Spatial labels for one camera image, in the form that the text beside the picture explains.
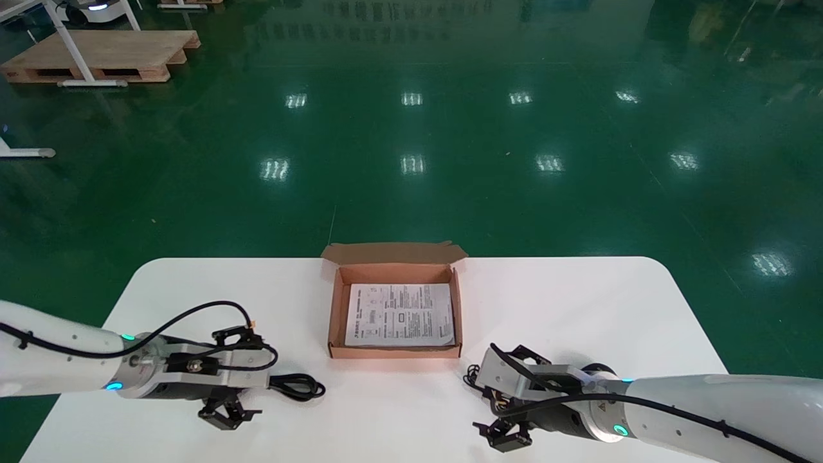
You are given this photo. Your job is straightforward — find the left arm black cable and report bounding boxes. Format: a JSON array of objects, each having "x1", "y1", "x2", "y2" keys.
[{"x1": 0, "y1": 300, "x2": 278, "y2": 372}]

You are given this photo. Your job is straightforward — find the white desk frame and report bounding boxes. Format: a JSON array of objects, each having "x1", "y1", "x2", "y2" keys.
[{"x1": 0, "y1": 0, "x2": 141, "y2": 88}]

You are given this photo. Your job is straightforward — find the open brown cardboard box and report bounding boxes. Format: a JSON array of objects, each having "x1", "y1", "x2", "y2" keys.
[{"x1": 320, "y1": 241, "x2": 469, "y2": 359}]

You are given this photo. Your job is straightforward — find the white desk foot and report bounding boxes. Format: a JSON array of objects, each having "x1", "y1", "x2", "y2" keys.
[{"x1": 0, "y1": 138, "x2": 55, "y2": 159}]

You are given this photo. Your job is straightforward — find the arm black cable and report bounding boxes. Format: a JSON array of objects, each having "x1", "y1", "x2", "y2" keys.
[
  {"x1": 490, "y1": 344, "x2": 817, "y2": 463},
  {"x1": 0, "y1": 300, "x2": 278, "y2": 372}
]

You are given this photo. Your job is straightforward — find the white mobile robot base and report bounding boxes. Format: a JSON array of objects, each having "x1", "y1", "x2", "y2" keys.
[{"x1": 57, "y1": 0, "x2": 132, "y2": 24}]

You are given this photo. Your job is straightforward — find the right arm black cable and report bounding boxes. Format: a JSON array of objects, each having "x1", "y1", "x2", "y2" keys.
[{"x1": 490, "y1": 344, "x2": 817, "y2": 463}]

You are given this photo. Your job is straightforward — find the white printed instruction sheet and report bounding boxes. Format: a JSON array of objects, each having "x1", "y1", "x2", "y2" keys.
[{"x1": 344, "y1": 283, "x2": 456, "y2": 348}]

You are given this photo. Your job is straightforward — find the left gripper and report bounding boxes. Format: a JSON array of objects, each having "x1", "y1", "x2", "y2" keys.
[{"x1": 132, "y1": 326, "x2": 271, "y2": 430}]

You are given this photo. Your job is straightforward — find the thick black power cable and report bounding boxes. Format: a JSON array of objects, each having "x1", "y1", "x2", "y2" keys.
[{"x1": 267, "y1": 373, "x2": 326, "y2": 403}]

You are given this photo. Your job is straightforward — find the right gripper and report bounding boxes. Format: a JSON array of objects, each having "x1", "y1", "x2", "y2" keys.
[{"x1": 473, "y1": 345, "x2": 618, "y2": 453}]

